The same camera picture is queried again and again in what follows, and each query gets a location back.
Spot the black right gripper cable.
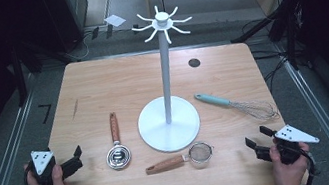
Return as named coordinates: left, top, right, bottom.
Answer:
left=296, top=142, right=320, bottom=185

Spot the person's right hand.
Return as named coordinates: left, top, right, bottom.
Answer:
left=267, top=139, right=316, bottom=185

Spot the strainer with wooden handle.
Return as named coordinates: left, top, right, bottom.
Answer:
left=142, top=138, right=218, bottom=180

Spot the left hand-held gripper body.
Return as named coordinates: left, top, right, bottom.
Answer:
left=26, top=146, right=61, bottom=185

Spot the black cabinet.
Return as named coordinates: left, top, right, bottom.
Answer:
left=41, top=0, right=96, bottom=57

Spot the white utensil rack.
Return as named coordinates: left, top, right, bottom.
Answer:
left=118, top=0, right=215, bottom=158

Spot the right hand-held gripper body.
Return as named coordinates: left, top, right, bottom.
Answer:
left=271, top=119, right=324, bottom=168

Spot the black tripod stand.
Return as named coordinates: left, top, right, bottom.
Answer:
left=224, top=0, right=309, bottom=80

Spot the white paper sheet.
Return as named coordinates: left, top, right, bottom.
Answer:
left=102, top=12, right=128, bottom=30

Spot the white floor cable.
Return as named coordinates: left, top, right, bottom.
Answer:
left=61, top=33, right=93, bottom=63

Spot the black stand post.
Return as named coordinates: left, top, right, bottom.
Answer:
left=8, top=45, right=31, bottom=109

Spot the whisk with teal handle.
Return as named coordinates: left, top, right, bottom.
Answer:
left=193, top=79, right=281, bottom=133

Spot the black floor cable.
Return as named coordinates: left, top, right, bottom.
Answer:
left=241, top=13, right=300, bottom=96

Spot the dark round table grommet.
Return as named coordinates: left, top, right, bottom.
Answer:
left=186, top=56, right=203, bottom=70

